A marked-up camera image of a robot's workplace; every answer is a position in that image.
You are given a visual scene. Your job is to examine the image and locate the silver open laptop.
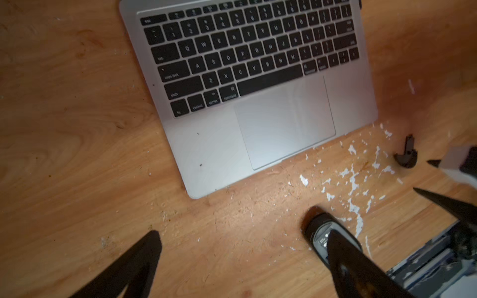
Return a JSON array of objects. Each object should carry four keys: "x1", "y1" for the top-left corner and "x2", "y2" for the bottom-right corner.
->
[{"x1": 119, "y1": 0, "x2": 378, "y2": 199}]

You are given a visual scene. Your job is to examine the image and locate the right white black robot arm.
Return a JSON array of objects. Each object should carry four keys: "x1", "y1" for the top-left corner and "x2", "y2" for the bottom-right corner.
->
[{"x1": 414, "y1": 146, "x2": 477, "y2": 231}]

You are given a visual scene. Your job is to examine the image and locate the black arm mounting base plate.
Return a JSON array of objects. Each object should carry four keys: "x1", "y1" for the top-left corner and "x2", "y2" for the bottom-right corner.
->
[{"x1": 386, "y1": 222, "x2": 477, "y2": 298}]

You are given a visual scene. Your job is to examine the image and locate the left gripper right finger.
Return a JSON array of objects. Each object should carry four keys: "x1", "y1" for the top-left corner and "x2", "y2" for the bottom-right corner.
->
[{"x1": 327, "y1": 230, "x2": 413, "y2": 298}]

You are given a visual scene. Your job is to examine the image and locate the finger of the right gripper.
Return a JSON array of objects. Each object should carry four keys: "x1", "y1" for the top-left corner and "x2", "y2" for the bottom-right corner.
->
[{"x1": 413, "y1": 187, "x2": 477, "y2": 224}]

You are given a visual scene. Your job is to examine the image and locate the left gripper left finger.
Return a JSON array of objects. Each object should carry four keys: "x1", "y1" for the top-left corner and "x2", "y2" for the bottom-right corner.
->
[{"x1": 72, "y1": 230, "x2": 162, "y2": 298}]

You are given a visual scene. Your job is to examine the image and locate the black wireless mouse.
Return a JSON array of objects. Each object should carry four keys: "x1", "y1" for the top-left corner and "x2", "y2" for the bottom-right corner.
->
[{"x1": 304, "y1": 212, "x2": 363, "y2": 269}]

